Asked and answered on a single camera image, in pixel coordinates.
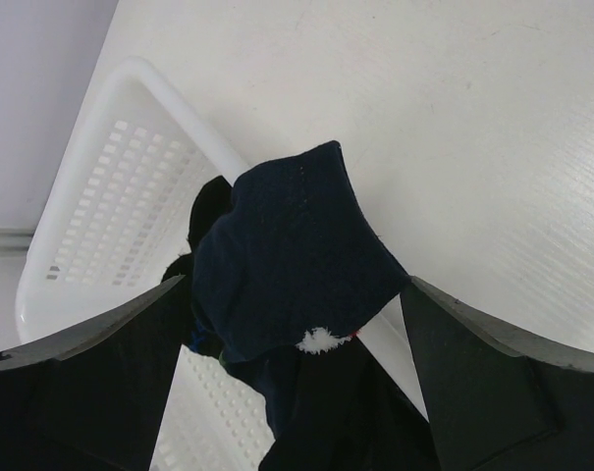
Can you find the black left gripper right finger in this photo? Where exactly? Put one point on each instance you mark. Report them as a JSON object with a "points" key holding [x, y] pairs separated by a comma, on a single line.
{"points": [[497, 396]]}

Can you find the navy green striped sock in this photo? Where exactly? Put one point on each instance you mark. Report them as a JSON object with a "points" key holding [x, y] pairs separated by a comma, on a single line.
{"points": [[292, 269]]}

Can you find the white plastic laundry basket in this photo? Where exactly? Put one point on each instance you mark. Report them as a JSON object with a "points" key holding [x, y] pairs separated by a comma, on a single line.
{"points": [[117, 214]]}

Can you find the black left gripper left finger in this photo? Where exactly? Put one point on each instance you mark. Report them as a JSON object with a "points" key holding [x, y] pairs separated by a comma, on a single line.
{"points": [[92, 396]]}

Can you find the santa pattern sock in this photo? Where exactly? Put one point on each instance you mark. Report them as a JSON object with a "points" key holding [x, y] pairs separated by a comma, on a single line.
{"points": [[349, 414]]}

